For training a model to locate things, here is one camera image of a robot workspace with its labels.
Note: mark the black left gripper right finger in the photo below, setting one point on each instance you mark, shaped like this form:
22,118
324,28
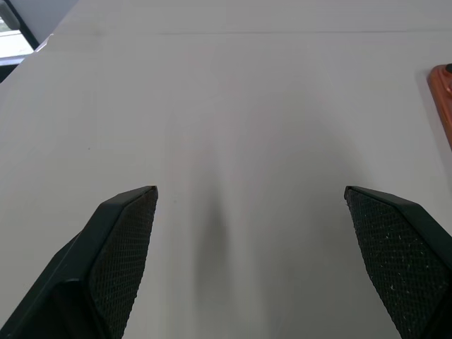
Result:
399,261

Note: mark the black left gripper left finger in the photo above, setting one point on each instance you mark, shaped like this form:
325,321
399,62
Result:
106,261

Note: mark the brown wooden board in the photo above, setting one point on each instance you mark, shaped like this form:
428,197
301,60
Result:
442,95

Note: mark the dark window frame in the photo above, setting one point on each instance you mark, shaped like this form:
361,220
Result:
22,28

